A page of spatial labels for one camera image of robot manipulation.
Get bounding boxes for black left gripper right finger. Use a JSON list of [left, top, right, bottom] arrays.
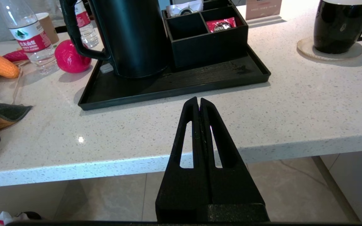
[[200, 98, 270, 222]]

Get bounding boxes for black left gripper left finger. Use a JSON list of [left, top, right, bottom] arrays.
[[155, 96, 207, 222]]

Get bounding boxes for black electric kettle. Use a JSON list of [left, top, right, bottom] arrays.
[[59, 0, 169, 78]]

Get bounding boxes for black serving tray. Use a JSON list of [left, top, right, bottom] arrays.
[[78, 44, 272, 111]]

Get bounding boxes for white cabinet panel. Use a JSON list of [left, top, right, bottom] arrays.
[[312, 149, 362, 224]]

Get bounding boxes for black compartment organizer box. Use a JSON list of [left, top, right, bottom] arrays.
[[162, 0, 249, 70]]

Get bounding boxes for white saucer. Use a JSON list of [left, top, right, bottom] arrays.
[[297, 37, 362, 61]]

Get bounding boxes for red coffee sachet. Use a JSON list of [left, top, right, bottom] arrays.
[[206, 17, 237, 33]]

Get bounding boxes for red toy apple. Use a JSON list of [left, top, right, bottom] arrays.
[[54, 40, 92, 74]]

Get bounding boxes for white red crumpled packet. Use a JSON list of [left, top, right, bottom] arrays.
[[0, 211, 43, 226]]

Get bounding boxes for white sugar sachets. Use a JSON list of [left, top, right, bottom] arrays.
[[166, 0, 204, 18]]

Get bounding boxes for QR code sign stand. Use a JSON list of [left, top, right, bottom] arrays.
[[245, 0, 284, 28]]

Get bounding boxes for water bottle red cap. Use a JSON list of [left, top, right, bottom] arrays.
[[74, 0, 100, 49], [0, 0, 59, 75]]

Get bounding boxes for black mug white inside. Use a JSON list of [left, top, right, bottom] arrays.
[[313, 0, 362, 55]]

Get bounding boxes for brown paper cup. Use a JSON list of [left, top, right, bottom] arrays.
[[35, 12, 60, 45]]

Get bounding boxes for red toy chili pepper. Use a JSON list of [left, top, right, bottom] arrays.
[[3, 50, 29, 62]]

